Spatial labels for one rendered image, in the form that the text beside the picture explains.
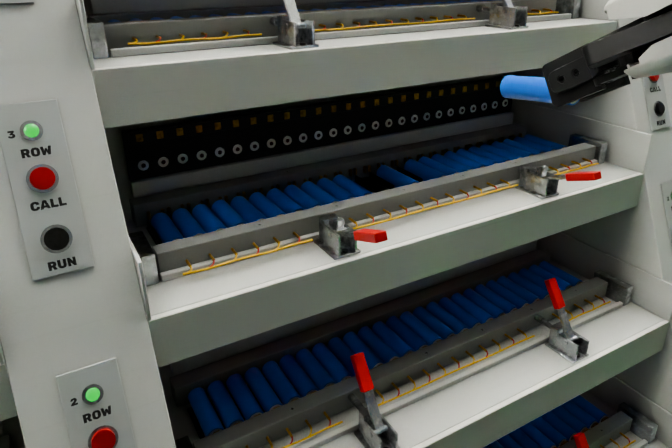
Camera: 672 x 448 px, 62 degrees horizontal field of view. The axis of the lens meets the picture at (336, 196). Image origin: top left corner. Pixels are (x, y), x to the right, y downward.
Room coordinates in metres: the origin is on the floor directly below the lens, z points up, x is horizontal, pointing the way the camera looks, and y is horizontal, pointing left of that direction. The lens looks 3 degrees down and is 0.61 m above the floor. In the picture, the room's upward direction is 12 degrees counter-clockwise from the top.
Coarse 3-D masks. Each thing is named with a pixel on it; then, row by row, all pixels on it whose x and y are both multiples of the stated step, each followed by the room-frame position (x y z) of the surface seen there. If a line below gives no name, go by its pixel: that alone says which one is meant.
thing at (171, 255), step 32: (512, 160) 0.67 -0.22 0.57; (544, 160) 0.67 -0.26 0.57; (576, 160) 0.71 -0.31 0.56; (384, 192) 0.58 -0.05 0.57; (416, 192) 0.59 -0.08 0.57; (448, 192) 0.61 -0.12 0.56; (256, 224) 0.51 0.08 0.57; (288, 224) 0.52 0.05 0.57; (160, 256) 0.46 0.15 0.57; (192, 256) 0.48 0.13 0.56
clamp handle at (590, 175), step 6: (546, 168) 0.62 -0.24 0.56; (540, 174) 0.63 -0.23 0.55; (570, 174) 0.59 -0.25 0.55; (576, 174) 0.58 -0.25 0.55; (582, 174) 0.58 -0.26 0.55; (588, 174) 0.57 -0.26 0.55; (594, 174) 0.56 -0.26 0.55; (600, 174) 0.57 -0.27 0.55; (570, 180) 0.59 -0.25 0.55; (576, 180) 0.58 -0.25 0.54; (582, 180) 0.58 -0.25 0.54; (588, 180) 0.57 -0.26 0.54
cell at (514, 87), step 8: (504, 80) 0.45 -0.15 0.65; (512, 80) 0.44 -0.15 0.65; (520, 80) 0.43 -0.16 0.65; (528, 80) 0.43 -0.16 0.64; (536, 80) 0.42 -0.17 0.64; (544, 80) 0.42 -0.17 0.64; (504, 88) 0.45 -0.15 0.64; (512, 88) 0.44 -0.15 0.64; (520, 88) 0.43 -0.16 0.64; (528, 88) 0.43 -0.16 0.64; (536, 88) 0.42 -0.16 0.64; (544, 88) 0.41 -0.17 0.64; (504, 96) 0.45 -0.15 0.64; (512, 96) 0.44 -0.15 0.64; (520, 96) 0.44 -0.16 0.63; (528, 96) 0.43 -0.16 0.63; (536, 96) 0.42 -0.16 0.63; (544, 96) 0.41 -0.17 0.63; (568, 104) 0.40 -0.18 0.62
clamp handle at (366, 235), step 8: (336, 224) 0.50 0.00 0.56; (336, 232) 0.50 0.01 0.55; (344, 232) 0.49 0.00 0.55; (352, 232) 0.48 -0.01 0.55; (360, 232) 0.46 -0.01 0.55; (368, 232) 0.45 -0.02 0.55; (376, 232) 0.45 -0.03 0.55; (384, 232) 0.45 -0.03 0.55; (360, 240) 0.46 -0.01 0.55; (368, 240) 0.45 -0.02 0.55; (376, 240) 0.44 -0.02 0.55; (384, 240) 0.45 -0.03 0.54
